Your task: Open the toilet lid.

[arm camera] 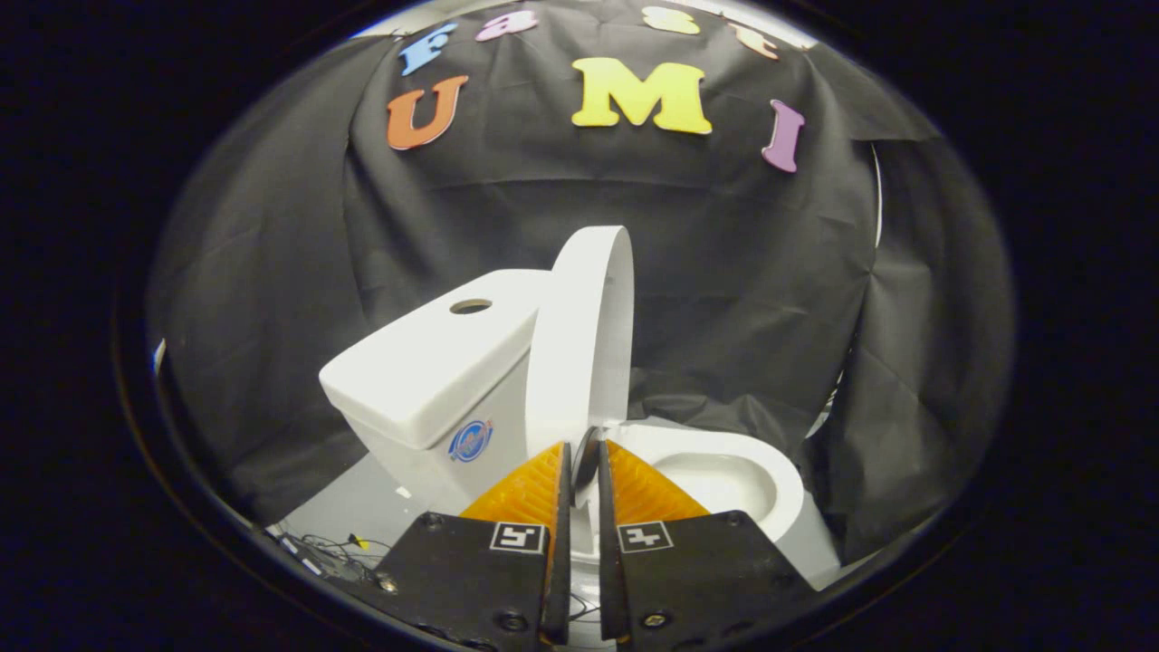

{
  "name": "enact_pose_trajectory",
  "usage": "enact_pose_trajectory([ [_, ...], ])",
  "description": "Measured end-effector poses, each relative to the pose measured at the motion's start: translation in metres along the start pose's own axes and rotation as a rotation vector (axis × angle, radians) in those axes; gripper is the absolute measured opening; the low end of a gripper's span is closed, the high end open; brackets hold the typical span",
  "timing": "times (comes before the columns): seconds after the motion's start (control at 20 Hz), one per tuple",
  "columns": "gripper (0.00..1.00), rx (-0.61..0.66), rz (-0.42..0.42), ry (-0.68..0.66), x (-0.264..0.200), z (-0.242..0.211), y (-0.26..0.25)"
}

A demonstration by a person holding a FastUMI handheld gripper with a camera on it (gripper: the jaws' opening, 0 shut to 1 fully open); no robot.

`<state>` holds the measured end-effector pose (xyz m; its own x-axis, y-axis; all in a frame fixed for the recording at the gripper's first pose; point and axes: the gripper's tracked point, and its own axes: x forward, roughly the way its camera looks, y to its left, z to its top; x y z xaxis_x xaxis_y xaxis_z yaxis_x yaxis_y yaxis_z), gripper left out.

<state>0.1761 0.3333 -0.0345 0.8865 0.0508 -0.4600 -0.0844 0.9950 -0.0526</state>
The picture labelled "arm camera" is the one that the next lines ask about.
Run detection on white toilet lid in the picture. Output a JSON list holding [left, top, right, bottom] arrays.
[[524, 225, 637, 495]]

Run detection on black electronic device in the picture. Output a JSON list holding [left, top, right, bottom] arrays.
[[266, 529, 365, 582]]

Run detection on white toilet tank cover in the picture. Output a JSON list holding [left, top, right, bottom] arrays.
[[318, 268, 552, 452]]

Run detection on black backdrop cloth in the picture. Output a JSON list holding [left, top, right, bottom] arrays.
[[145, 0, 1016, 569]]

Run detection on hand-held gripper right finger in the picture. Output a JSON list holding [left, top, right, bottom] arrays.
[[597, 441, 817, 647]]

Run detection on white ceramic toilet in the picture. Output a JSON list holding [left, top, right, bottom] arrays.
[[348, 349, 842, 591]]

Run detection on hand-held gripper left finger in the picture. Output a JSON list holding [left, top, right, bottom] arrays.
[[375, 441, 574, 649]]

